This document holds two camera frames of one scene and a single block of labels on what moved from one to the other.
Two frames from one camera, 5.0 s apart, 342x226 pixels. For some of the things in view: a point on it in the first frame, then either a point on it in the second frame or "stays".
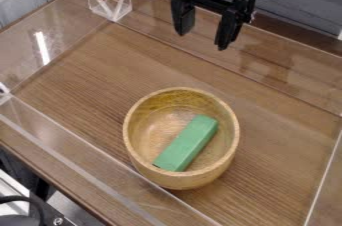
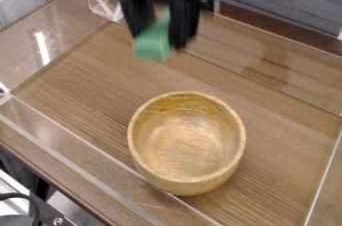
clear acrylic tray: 224,134 stays
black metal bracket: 55,218 stays
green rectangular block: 177,155 to 153,42
